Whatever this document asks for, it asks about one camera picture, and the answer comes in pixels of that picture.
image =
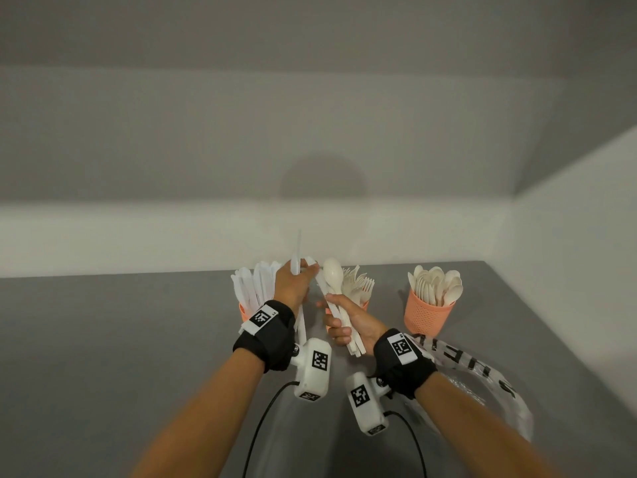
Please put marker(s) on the person's right forearm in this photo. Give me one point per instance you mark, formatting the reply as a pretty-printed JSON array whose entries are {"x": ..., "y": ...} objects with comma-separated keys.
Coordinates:
[{"x": 477, "y": 428}]

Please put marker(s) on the bunch of white spoons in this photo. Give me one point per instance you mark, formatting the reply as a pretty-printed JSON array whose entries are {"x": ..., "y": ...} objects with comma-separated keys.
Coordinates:
[{"x": 438, "y": 286}]

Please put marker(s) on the person's left forearm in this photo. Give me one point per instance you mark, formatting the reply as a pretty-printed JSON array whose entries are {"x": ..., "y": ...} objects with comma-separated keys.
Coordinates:
[{"x": 209, "y": 418}]

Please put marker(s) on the white plastic cutlery piece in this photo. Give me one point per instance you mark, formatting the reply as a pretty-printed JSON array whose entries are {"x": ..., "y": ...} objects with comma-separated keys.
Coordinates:
[{"x": 322, "y": 288}]

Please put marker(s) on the white plastic spoon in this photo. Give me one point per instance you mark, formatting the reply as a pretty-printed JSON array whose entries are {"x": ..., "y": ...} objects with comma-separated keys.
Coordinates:
[{"x": 333, "y": 273}]

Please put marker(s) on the clear printed plastic bag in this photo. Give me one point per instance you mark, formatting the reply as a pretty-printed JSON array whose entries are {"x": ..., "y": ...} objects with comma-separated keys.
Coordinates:
[{"x": 490, "y": 383}]

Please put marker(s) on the orange cup holding knives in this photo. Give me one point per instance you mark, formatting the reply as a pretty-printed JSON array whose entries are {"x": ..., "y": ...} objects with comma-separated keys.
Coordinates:
[{"x": 244, "y": 312}]

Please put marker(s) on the person's left hand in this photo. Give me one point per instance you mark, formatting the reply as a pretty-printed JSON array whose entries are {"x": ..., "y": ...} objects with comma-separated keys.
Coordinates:
[{"x": 290, "y": 288}]

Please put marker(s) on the bunch of white forks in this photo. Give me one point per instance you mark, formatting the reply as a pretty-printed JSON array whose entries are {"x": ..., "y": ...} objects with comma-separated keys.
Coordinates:
[{"x": 359, "y": 288}]

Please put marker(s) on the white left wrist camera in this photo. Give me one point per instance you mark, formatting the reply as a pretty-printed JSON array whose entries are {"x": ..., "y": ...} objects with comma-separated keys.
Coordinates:
[{"x": 314, "y": 368}]

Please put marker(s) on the orange cup holding spoons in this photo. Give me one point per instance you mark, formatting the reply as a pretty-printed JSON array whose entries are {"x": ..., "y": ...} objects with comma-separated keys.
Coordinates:
[{"x": 425, "y": 316}]

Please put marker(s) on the white plastic knife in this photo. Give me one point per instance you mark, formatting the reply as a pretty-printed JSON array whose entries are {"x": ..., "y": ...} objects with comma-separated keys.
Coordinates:
[{"x": 298, "y": 251}]

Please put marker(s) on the person's right hand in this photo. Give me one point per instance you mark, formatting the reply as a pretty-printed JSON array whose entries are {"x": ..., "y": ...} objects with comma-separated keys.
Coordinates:
[{"x": 361, "y": 323}]

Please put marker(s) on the person's right thumb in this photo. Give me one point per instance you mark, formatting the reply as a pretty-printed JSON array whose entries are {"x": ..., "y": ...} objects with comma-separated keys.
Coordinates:
[{"x": 350, "y": 304}]

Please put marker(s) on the person's left thumb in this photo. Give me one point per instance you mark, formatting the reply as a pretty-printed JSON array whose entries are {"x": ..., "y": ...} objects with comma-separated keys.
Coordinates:
[{"x": 311, "y": 274}]

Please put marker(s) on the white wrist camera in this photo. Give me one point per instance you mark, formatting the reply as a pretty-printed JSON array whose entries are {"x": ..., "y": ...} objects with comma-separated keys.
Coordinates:
[
  {"x": 366, "y": 403},
  {"x": 314, "y": 368}
]

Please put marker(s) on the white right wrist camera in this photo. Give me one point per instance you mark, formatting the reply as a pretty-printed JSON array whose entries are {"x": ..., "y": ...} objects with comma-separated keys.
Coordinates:
[{"x": 366, "y": 403}]

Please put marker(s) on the bunch of white knives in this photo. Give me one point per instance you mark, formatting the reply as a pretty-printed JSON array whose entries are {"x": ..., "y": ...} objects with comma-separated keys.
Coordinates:
[{"x": 256, "y": 286}]

